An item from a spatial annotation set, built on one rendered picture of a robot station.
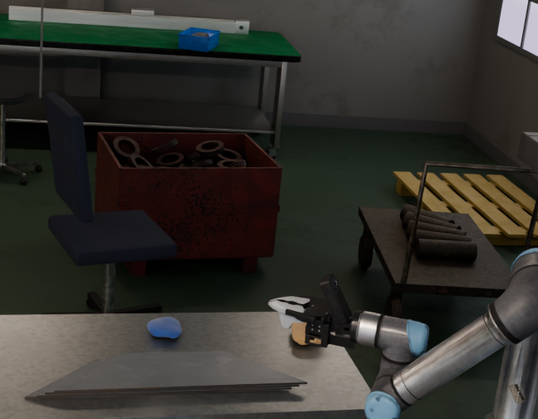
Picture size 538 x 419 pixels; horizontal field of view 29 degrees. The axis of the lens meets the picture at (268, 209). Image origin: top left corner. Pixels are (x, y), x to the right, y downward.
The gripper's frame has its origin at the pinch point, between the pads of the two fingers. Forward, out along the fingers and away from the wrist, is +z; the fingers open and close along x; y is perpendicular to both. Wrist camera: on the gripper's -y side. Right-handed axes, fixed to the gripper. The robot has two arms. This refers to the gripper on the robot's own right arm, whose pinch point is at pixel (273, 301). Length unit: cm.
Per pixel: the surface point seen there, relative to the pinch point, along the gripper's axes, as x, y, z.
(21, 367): 7, 42, 71
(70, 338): 28, 45, 67
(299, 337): 54, 45, 6
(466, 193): 522, 207, -1
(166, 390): 11, 41, 31
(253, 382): 23.8, 41.8, 11.0
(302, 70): 685, 189, 174
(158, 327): 41, 44, 46
